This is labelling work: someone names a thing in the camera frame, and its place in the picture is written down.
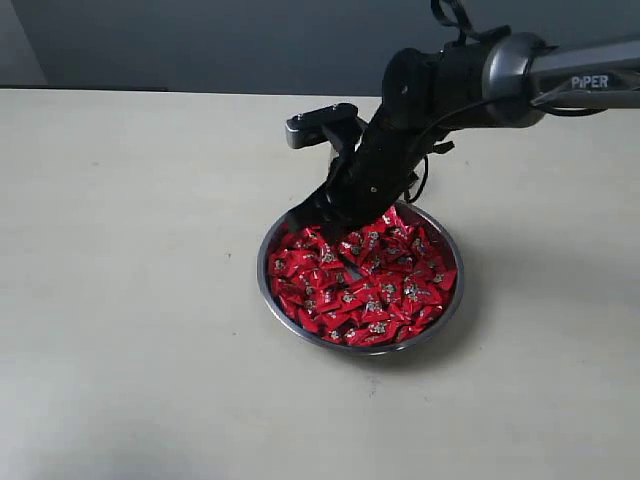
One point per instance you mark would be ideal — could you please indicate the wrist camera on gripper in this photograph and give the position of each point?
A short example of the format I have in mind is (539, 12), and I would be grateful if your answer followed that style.
(335, 124)

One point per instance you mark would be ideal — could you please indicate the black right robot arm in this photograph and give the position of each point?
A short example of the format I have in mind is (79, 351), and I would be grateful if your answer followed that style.
(510, 82)

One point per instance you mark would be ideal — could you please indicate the steel bowl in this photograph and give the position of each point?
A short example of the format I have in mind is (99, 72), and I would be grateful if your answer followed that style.
(360, 285)

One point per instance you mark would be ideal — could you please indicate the steel cup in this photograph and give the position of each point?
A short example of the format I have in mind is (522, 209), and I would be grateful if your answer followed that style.
(336, 163)

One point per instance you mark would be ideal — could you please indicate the pile of red candies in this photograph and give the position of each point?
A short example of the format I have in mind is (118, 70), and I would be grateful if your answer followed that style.
(362, 290)

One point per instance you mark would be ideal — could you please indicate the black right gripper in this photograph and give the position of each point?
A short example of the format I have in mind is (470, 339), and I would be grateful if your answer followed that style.
(369, 175)

